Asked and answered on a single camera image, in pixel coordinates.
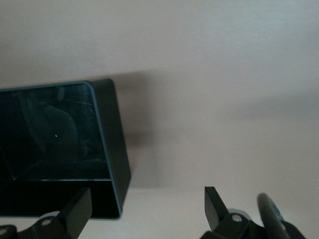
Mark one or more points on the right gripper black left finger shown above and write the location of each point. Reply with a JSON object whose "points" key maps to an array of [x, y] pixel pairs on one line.
{"points": [[74, 214]]}

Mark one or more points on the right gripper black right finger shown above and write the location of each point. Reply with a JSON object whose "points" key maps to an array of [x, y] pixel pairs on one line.
{"points": [[216, 211]]}

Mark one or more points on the black plastic box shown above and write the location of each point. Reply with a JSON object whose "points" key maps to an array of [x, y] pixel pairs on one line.
{"points": [[112, 149]]}

